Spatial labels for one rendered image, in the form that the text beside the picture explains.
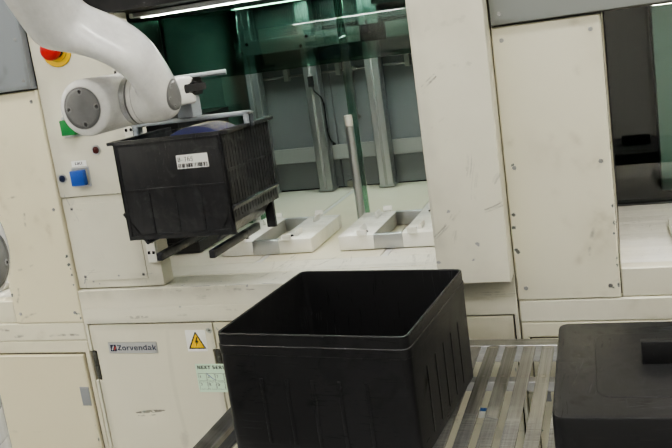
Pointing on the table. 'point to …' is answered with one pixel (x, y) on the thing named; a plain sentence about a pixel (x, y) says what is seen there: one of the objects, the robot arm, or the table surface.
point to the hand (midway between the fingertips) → (185, 87)
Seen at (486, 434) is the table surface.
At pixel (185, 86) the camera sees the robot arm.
